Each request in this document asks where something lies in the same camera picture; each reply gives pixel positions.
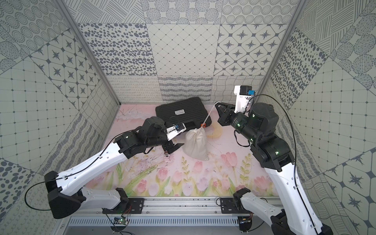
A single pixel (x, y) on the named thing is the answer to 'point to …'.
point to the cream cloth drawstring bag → (195, 145)
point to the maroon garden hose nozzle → (166, 153)
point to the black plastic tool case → (192, 112)
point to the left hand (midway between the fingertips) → (177, 129)
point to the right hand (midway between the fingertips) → (215, 105)
